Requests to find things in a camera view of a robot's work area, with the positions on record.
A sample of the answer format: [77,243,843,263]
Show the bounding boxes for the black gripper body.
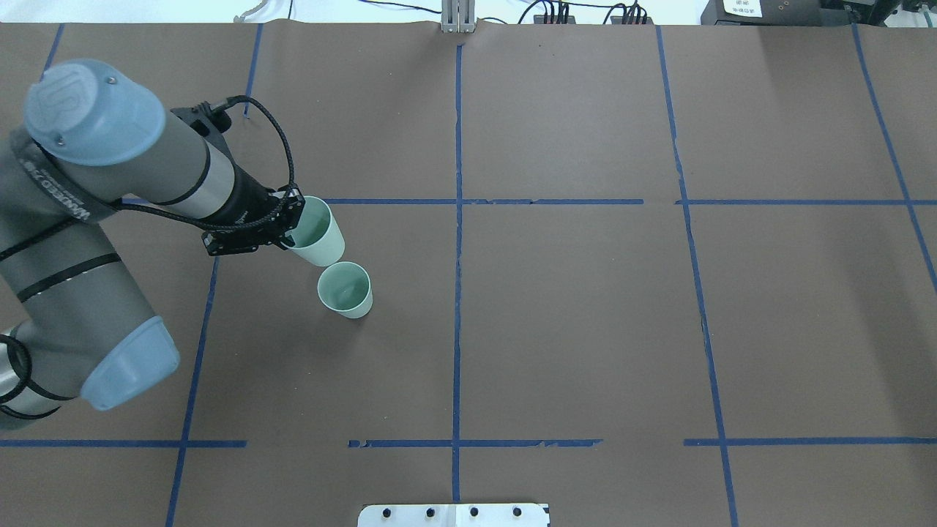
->
[201,184,305,256]

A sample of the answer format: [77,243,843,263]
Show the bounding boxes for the mint green cup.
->
[316,261,373,319]
[287,195,347,267]

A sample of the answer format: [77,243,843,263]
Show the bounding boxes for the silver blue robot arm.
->
[2,58,305,431]

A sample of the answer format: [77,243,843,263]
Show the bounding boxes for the upper black orange relay board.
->
[530,1,575,26]

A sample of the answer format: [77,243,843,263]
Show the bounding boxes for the black orange relay board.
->
[603,2,653,26]
[530,1,575,26]

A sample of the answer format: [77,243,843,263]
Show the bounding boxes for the lower black orange relay board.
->
[603,2,653,26]

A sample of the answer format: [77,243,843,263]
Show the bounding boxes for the brown paper table cover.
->
[2,21,935,526]

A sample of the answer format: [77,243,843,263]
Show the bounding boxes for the black mini computer box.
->
[700,1,853,26]

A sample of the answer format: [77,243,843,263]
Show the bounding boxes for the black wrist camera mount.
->
[170,99,232,153]

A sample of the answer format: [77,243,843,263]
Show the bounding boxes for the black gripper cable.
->
[110,95,297,233]

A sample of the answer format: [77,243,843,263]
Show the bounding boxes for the aluminium frame post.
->
[441,0,477,34]

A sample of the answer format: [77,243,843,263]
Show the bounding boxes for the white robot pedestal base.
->
[356,503,551,526]

